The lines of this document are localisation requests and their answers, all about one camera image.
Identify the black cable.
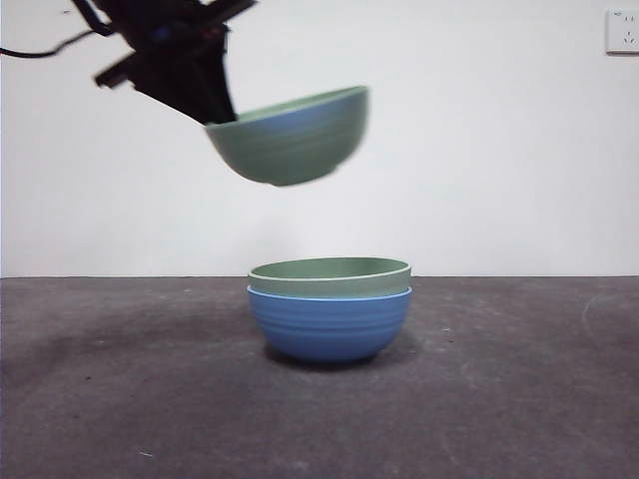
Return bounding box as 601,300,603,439
0,28,101,59

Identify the blue ribbed bowl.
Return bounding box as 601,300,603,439
245,284,414,364

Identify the pale green ribbed bowl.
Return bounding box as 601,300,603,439
248,256,413,300
205,85,371,188

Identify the white wall socket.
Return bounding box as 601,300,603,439
605,8,639,55

